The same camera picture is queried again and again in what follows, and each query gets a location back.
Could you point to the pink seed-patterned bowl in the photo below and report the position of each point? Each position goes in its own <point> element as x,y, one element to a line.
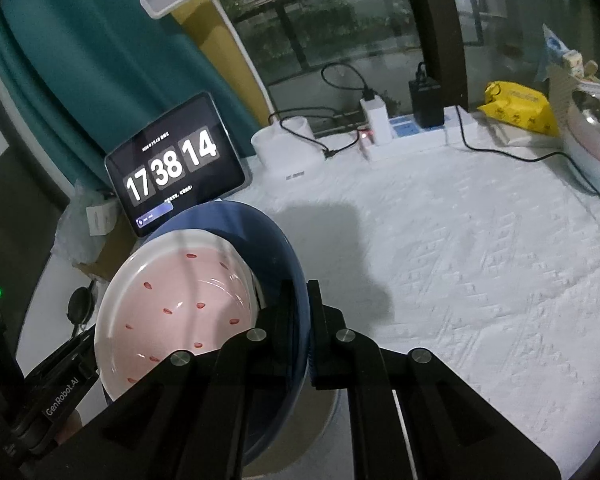
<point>180,300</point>

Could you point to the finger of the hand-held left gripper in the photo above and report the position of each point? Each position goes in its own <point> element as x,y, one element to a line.
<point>70,357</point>

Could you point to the dark window frame post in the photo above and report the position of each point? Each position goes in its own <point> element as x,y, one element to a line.
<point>430,15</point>

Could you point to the white desk lamp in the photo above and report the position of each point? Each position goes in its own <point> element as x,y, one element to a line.
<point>285,150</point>

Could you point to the yellow curtain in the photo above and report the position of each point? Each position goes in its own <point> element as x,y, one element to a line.
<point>215,45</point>

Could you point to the yellow wipes packet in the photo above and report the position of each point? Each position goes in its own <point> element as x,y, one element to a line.
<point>520,107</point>

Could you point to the clear plastic bag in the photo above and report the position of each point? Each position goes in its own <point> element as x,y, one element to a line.
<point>72,230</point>

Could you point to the teal curtain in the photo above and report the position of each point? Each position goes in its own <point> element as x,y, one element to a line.
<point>90,60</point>

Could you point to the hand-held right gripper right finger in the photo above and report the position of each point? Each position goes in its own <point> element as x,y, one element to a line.
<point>325,350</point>

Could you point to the tablet with clock display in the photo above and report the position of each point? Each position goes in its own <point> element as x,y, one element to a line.
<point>170,165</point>

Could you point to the white power strip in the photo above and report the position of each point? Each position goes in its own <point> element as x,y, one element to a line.
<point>420,137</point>

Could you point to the person's left hand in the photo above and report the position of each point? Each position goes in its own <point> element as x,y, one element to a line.
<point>69,426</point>

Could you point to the large blue bowl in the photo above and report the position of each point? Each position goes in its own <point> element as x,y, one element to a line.
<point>275,255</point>

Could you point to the pink steel-lined bowl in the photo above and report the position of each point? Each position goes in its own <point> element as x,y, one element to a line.
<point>597,145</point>

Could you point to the pale blue bowl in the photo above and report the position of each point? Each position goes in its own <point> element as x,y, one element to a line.
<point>592,175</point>

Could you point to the small white box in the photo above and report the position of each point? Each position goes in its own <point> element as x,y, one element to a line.
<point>101,217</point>

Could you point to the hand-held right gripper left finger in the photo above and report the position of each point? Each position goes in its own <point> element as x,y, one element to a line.
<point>280,340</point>

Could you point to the blue and yellow packet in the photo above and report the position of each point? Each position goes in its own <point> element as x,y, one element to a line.
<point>555,52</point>

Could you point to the white charger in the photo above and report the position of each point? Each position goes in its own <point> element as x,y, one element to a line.
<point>376,120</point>

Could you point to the white flat box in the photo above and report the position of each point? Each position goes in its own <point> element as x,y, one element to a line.
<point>525,139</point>

